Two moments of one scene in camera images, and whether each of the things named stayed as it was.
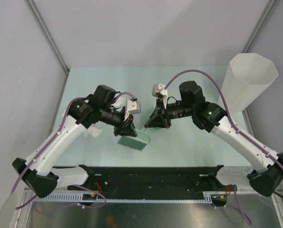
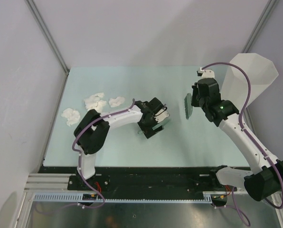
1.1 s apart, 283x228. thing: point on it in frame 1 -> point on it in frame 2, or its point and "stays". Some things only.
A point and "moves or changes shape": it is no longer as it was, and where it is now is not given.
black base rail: x=184 y=181 stays
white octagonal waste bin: x=248 y=76 stays
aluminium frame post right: x=259 y=27 stays
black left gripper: x=127 y=128 -> x=147 y=130
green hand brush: x=138 y=142 moves or changes shape
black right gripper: x=160 y=118 -> x=195 y=90
